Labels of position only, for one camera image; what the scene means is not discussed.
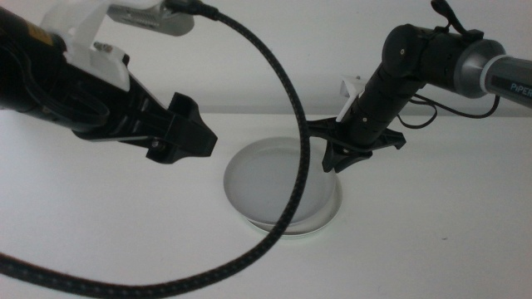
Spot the pale green shallow bowl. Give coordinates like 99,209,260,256
249,182,344,239

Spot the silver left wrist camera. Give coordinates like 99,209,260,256
106,2,195,37

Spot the black braided left camera cable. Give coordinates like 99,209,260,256
0,0,312,299

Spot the black right camera cable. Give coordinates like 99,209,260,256
431,0,485,42

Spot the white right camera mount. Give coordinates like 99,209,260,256
335,74,367,124

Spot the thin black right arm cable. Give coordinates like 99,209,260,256
397,93,502,130

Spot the grey shallow bowl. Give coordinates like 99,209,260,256
223,136,338,228

